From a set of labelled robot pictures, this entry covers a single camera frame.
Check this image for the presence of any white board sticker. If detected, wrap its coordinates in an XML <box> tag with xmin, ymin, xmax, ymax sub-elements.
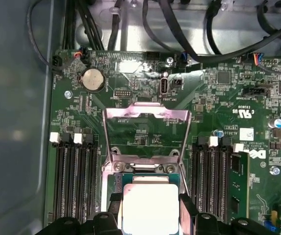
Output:
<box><xmin>239</xmin><ymin>127</ymin><xmax>255</xmax><ymax>141</ymax></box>

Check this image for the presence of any locking lever wire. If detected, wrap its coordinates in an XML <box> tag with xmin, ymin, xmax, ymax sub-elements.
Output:
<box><xmin>179</xmin><ymin>161</ymin><xmax>192</xmax><ymax>196</ymax></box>

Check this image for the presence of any silver capacitor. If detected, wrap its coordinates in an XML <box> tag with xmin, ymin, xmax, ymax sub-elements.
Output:
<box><xmin>267</xmin><ymin>117</ymin><xmax>281</xmax><ymax>129</ymax></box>

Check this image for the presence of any silver CPU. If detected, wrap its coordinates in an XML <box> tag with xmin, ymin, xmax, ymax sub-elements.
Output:
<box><xmin>115</xmin><ymin>173</ymin><xmax>182</xmax><ymax>235</ymax></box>

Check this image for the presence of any green motherboard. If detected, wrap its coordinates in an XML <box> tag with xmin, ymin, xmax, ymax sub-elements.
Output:
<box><xmin>43</xmin><ymin>48</ymin><xmax>281</xmax><ymax>235</ymax></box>

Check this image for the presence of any coin cell battery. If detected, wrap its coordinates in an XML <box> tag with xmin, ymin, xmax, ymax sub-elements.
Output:
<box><xmin>80</xmin><ymin>66</ymin><xmax>106</xmax><ymax>93</ymax></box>

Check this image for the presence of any black pin header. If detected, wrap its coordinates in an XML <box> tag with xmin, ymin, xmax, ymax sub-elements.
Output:
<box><xmin>114</xmin><ymin>89</ymin><xmax>133</xmax><ymax>98</ymax></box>

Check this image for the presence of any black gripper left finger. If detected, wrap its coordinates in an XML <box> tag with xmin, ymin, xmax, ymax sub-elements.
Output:
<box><xmin>36</xmin><ymin>192</ymin><xmax>124</xmax><ymax>235</ymax></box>

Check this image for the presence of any black RAM slot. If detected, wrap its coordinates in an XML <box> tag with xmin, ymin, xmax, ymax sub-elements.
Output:
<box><xmin>213</xmin><ymin>137</ymin><xmax>230</xmax><ymax>222</ymax></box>
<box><xmin>83</xmin><ymin>133</ymin><xmax>102</xmax><ymax>221</ymax></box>
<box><xmin>49</xmin><ymin>131</ymin><xmax>67</xmax><ymax>222</ymax></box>
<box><xmin>191</xmin><ymin>137</ymin><xmax>204</xmax><ymax>216</ymax></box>
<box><xmin>202</xmin><ymin>136</ymin><xmax>216</xmax><ymax>217</ymax></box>
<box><xmin>73</xmin><ymin>133</ymin><xmax>91</xmax><ymax>222</ymax></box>
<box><xmin>65</xmin><ymin>133</ymin><xmax>79</xmax><ymax>222</ymax></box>

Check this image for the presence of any black board connector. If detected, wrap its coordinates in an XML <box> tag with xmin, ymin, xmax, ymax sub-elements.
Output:
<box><xmin>51</xmin><ymin>54</ymin><xmax>64</xmax><ymax>69</ymax></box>

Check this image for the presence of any internal USB port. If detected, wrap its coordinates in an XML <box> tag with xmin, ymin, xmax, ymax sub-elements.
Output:
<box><xmin>159</xmin><ymin>76</ymin><xmax>170</xmax><ymax>95</ymax></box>

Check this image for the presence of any metal socket cover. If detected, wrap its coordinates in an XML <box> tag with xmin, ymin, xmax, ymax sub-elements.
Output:
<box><xmin>102</xmin><ymin>102</ymin><xmax>192</xmax><ymax>172</ymax></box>

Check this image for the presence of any black PC case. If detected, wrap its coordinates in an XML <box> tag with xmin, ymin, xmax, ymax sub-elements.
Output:
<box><xmin>0</xmin><ymin>0</ymin><xmax>281</xmax><ymax>235</ymax></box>

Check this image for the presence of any thick black cable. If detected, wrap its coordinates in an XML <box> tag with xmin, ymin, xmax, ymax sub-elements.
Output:
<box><xmin>158</xmin><ymin>0</ymin><xmax>281</xmax><ymax>63</ymax></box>

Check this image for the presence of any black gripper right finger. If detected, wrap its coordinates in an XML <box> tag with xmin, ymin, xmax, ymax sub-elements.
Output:
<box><xmin>179</xmin><ymin>192</ymin><xmax>277</xmax><ymax>235</ymax></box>

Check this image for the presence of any green RAM stick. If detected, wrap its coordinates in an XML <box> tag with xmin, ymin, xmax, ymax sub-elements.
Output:
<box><xmin>229</xmin><ymin>143</ymin><xmax>251</xmax><ymax>223</ymax></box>

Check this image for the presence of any CPU socket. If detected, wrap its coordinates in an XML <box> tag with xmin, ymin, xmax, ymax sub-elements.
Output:
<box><xmin>101</xmin><ymin>161</ymin><xmax>192</xmax><ymax>235</ymax></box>

